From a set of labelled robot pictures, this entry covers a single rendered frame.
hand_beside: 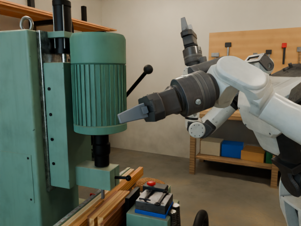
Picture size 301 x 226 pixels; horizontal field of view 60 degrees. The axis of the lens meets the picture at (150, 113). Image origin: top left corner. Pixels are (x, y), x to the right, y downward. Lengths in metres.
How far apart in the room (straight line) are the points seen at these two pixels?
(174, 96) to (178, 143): 3.81
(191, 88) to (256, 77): 0.14
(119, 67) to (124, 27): 3.85
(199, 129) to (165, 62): 3.10
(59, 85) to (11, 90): 0.16
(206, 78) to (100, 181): 0.53
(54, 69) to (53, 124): 0.18
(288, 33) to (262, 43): 0.32
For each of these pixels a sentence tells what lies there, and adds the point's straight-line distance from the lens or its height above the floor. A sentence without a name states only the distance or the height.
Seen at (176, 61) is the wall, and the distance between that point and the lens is 4.20.
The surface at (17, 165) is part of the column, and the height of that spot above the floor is 1.08.
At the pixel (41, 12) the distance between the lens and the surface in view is 3.21.
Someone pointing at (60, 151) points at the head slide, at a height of 1.13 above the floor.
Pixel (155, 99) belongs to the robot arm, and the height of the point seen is 1.34.
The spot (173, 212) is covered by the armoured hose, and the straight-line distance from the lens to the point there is 0.85.
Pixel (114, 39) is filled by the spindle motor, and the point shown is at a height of 1.48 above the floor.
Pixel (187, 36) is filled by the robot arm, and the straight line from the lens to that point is 1.27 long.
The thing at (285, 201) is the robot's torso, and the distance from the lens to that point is 1.31.
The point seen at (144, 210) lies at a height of 0.97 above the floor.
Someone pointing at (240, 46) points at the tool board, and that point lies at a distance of 3.97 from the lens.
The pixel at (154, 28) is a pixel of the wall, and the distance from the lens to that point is 4.40.
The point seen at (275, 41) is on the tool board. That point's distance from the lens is 3.95.
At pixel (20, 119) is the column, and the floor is 1.24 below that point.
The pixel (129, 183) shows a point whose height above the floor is 0.92.
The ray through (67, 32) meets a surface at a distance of 0.92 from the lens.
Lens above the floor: 1.39
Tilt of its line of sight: 9 degrees down
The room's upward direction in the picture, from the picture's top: straight up
